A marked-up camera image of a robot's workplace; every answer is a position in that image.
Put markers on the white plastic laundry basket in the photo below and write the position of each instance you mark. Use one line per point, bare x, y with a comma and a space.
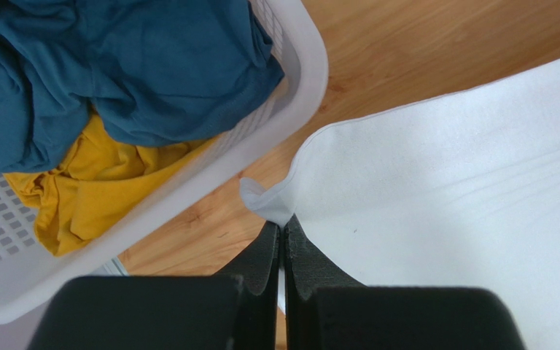
30, 275

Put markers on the yellow t-shirt in basket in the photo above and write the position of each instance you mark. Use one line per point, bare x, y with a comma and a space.
97, 183

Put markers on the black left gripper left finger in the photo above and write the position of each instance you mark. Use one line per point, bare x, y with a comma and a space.
235, 308

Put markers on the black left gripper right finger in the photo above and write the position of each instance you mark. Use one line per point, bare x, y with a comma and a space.
328, 309

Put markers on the crumpled blue t-shirt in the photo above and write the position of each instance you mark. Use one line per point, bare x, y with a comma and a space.
157, 73

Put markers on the white t-shirt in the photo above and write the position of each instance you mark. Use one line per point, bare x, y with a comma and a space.
462, 190

